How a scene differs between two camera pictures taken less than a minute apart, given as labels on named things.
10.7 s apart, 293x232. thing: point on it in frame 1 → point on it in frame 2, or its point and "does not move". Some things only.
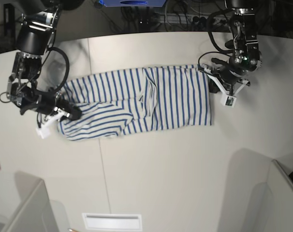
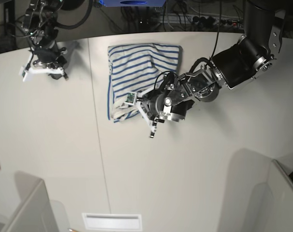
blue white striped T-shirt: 115,101 → 137,67
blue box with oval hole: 132,3 does not move
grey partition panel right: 283,212 does not move
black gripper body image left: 44,102 → 50,55
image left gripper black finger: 75,113 → 57,76
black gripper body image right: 231,71 → 168,102
